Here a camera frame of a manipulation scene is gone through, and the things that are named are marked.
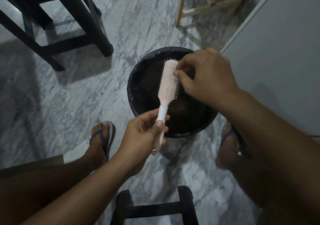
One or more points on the purple flip-flop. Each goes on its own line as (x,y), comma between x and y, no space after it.
(111,135)
(228,135)

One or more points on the light wooden table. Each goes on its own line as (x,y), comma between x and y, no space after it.
(179,7)

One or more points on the person's right forearm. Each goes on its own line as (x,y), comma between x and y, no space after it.
(280,145)

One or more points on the person's left hand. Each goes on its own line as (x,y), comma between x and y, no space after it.
(138,142)

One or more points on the person's right hand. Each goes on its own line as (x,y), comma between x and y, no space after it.
(210,80)

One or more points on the white cabinet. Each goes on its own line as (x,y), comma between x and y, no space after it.
(280,52)

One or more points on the tall black stool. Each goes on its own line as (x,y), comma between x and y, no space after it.
(80,10)

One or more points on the pink hairbrush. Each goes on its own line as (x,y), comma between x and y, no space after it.
(168,82)

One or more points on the black plastic stool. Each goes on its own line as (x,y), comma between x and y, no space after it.
(150,209)

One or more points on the black waste bin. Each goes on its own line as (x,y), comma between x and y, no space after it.
(145,82)

